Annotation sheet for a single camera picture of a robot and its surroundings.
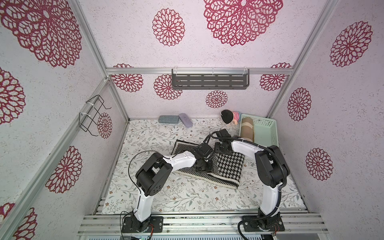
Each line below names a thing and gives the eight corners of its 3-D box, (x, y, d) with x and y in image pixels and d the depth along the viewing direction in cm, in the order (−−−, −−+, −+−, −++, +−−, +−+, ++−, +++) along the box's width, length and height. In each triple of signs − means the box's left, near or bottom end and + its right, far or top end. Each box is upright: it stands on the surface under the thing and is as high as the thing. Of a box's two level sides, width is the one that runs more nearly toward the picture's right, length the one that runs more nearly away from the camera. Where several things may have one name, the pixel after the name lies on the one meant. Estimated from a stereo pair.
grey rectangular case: (158, 123, 120) (157, 121, 118) (159, 117, 125) (158, 115, 122) (178, 123, 120) (178, 121, 118) (179, 117, 125) (178, 115, 122)
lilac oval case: (188, 128, 117) (187, 125, 115) (178, 116, 125) (178, 114, 123) (193, 126, 119) (193, 123, 116) (183, 114, 127) (183, 111, 125)
